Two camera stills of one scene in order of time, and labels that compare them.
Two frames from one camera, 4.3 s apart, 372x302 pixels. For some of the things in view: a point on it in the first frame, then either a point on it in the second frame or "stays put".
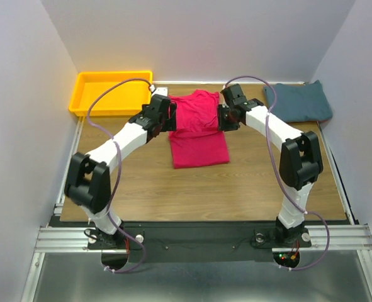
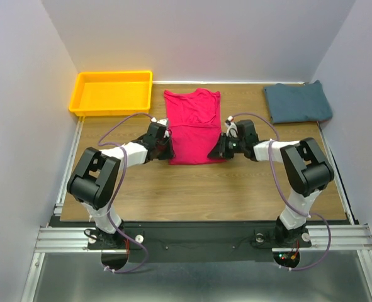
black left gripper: x=170 y=124 to x=170 y=153
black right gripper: x=223 y=125 to x=219 y=150
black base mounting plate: x=205 y=241 stays put
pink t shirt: x=197 y=141 stays put
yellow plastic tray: x=126 y=99 stays put
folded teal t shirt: x=299 y=102 stays put
